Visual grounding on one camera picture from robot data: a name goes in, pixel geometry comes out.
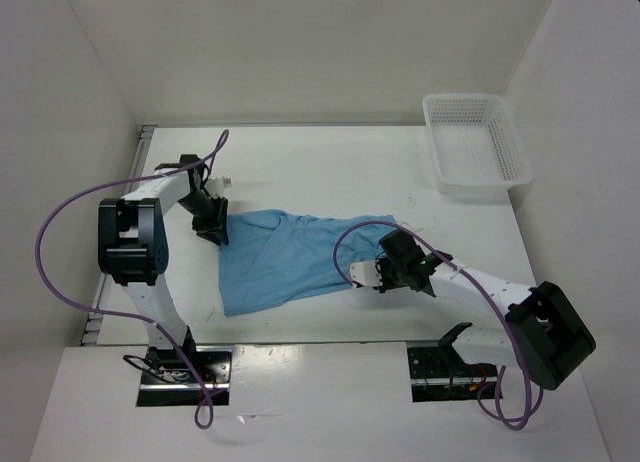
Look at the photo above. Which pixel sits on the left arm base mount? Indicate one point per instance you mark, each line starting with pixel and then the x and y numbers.
pixel 169 383

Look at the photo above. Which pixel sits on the white plastic basket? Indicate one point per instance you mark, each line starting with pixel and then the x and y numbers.
pixel 476 149

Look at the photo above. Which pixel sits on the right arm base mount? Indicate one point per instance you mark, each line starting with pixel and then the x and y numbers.
pixel 435 377

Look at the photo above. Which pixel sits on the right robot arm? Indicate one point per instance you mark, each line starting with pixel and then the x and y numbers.
pixel 541 323

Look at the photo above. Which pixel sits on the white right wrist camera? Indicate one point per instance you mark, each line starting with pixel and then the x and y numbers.
pixel 365 274

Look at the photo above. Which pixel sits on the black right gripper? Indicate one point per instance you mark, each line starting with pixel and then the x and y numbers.
pixel 381 264

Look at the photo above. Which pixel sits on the light blue shorts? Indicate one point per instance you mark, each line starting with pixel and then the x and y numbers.
pixel 274 257

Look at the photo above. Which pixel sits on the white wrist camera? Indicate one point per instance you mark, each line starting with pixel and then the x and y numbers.
pixel 365 274
pixel 217 186

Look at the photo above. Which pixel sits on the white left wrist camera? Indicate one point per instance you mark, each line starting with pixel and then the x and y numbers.
pixel 217 186

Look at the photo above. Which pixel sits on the aluminium table edge rail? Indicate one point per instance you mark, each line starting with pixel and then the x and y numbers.
pixel 112 231

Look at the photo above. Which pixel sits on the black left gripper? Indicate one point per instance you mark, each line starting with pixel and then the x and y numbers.
pixel 215 228

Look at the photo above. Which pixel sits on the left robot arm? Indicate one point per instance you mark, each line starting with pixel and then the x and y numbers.
pixel 133 249

